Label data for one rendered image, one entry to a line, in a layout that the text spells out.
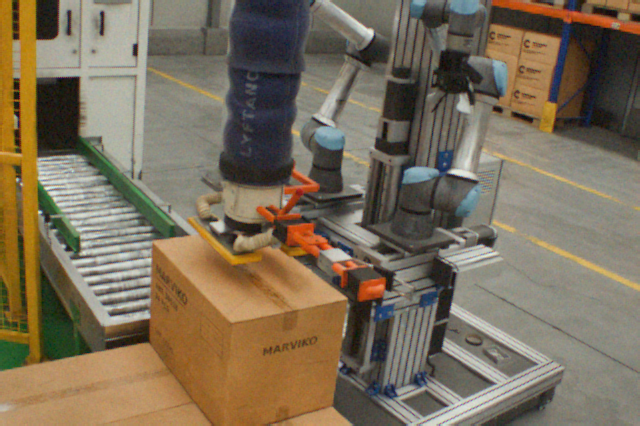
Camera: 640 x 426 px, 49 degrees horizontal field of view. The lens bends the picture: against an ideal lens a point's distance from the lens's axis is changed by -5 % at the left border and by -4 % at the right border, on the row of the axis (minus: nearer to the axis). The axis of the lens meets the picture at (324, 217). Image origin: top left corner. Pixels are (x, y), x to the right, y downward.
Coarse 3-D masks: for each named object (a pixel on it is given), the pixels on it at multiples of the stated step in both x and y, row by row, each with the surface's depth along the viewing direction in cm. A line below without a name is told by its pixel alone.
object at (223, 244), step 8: (216, 216) 237; (192, 224) 231; (200, 224) 229; (208, 224) 229; (200, 232) 226; (208, 232) 224; (208, 240) 221; (216, 240) 220; (224, 240) 219; (232, 240) 217; (216, 248) 217; (224, 248) 215; (232, 248) 214; (224, 256) 212; (232, 256) 210; (240, 256) 211; (248, 256) 212; (256, 256) 213; (232, 264) 209
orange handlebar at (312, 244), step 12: (300, 180) 249; (288, 192) 235; (312, 192) 241; (264, 216) 214; (300, 240) 198; (312, 240) 196; (324, 240) 197; (312, 252) 193; (336, 264) 185; (348, 264) 186; (372, 288) 174; (384, 288) 176
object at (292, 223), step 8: (280, 216) 206; (288, 216) 208; (296, 216) 209; (304, 216) 209; (280, 224) 202; (288, 224) 204; (296, 224) 204; (304, 224) 202; (312, 224) 204; (272, 232) 206; (280, 232) 204; (288, 232) 200; (304, 232) 203; (312, 232) 205; (280, 240) 203; (288, 240) 201
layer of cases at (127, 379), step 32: (128, 352) 250; (0, 384) 223; (32, 384) 225; (64, 384) 228; (96, 384) 230; (128, 384) 233; (160, 384) 235; (0, 416) 208; (32, 416) 210; (64, 416) 213; (96, 416) 215; (128, 416) 217; (160, 416) 219; (192, 416) 221; (320, 416) 230
